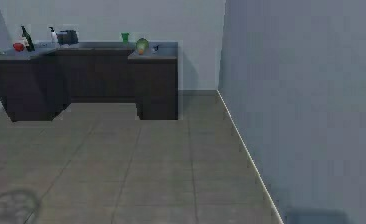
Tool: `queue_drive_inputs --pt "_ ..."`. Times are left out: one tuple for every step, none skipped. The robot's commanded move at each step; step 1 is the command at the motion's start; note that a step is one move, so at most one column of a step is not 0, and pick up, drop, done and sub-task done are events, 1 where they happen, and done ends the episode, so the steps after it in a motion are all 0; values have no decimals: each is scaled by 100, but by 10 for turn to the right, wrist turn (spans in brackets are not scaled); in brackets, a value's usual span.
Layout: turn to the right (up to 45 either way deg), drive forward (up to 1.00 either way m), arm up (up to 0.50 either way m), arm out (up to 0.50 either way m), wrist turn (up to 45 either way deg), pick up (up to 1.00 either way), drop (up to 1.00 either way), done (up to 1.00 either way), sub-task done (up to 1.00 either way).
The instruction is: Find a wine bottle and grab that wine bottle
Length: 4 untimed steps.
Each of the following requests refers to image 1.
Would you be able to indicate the dark brown kitchen counter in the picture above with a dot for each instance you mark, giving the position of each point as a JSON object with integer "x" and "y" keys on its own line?
{"x": 91, "y": 73}

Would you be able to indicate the green cup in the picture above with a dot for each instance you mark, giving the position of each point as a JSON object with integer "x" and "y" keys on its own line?
{"x": 125, "y": 37}

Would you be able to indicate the black toaster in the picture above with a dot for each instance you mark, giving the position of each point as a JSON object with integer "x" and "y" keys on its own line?
{"x": 67, "y": 37}

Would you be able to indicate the white soap dispenser bottle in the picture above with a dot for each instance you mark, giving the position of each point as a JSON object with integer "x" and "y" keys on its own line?
{"x": 53, "y": 35}

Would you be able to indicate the red tomato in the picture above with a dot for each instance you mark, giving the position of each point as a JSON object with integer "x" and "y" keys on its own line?
{"x": 18, "y": 46}

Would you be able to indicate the small dark blue utensil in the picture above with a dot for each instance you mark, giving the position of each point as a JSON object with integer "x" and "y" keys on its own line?
{"x": 155, "y": 48}

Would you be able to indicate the dark green wine bottle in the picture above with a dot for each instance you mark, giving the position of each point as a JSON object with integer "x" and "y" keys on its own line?
{"x": 27, "y": 39}

